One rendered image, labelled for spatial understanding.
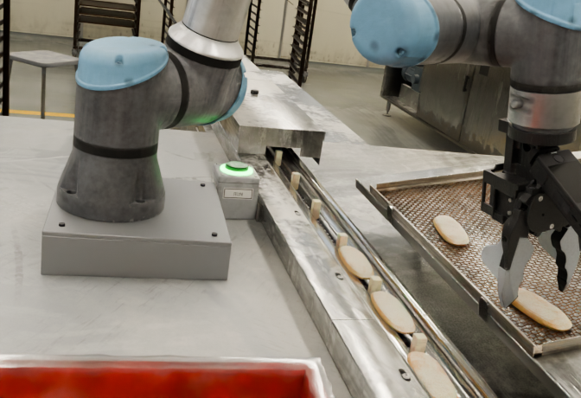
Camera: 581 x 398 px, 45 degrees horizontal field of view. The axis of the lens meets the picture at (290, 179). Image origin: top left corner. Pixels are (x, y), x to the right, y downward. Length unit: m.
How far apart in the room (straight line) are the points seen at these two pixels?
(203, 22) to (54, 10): 6.94
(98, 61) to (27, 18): 7.03
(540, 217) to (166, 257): 0.47
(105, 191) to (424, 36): 0.49
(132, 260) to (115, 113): 0.19
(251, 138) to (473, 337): 0.65
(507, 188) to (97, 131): 0.52
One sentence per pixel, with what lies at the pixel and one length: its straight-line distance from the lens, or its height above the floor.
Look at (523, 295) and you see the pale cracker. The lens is 0.89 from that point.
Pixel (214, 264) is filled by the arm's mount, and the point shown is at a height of 0.84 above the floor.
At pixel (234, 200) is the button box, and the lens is 1.16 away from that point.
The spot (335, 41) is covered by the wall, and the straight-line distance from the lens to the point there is 8.35.
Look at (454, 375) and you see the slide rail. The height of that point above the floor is 0.85.
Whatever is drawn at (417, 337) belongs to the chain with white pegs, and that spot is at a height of 0.87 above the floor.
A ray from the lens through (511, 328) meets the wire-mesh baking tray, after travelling 0.83.
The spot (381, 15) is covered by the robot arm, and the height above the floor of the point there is 1.21.
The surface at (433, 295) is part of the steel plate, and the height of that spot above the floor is 0.82.
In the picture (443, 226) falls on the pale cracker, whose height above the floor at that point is 0.91.
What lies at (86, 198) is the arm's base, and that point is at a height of 0.91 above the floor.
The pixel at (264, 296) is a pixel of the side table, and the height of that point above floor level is 0.82.
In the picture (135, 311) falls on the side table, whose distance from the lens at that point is 0.88.
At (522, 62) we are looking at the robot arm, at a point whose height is 1.18.
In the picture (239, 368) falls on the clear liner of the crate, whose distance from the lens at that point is 0.61.
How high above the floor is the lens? 1.26
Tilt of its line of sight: 18 degrees down
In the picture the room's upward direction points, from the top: 8 degrees clockwise
